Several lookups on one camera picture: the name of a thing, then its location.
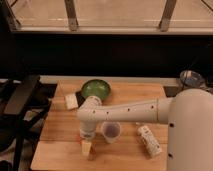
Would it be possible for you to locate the white and black sponge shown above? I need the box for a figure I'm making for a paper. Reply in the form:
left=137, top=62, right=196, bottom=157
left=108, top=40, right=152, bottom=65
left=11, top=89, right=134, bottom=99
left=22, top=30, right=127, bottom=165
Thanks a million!
left=65, top=91, right=85, bottom=110

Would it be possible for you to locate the white plastic bottle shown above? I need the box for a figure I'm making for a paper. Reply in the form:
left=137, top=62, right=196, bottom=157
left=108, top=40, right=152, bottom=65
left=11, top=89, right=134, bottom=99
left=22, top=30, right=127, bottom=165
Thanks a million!
left=136, top=122, right=162, bottom=158

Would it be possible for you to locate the green bowl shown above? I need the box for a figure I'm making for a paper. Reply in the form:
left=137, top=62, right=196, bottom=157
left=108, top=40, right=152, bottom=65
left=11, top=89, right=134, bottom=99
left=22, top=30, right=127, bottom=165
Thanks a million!
left=81, top=79, right=111, bottom=100

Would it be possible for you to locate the wooden cutting board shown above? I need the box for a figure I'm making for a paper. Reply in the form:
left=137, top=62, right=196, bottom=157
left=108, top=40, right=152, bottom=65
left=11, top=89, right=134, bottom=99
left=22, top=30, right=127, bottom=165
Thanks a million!
left=31, top=80, right=166, bottom=171

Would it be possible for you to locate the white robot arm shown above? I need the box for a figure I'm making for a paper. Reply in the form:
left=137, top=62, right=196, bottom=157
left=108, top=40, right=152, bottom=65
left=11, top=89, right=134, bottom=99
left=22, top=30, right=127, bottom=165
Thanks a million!
left=77, top=89, right=213, bottom=171

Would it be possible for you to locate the round blue-grey object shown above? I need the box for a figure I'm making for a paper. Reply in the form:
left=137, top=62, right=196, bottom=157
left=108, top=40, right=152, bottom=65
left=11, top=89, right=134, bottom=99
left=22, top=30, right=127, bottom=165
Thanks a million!
left=180, top=70, right=205, bottom=88

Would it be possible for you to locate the clear plastic cup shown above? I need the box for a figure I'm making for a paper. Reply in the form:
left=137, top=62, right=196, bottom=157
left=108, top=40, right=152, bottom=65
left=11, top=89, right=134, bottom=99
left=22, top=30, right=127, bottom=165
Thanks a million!
left=101, top=122, right=121, bottom=143

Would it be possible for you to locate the black stand frame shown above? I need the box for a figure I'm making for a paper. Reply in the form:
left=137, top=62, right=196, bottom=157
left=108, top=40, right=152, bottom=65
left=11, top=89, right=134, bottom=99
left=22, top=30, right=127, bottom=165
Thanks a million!
left=0, top=75, right=51, bottom=171

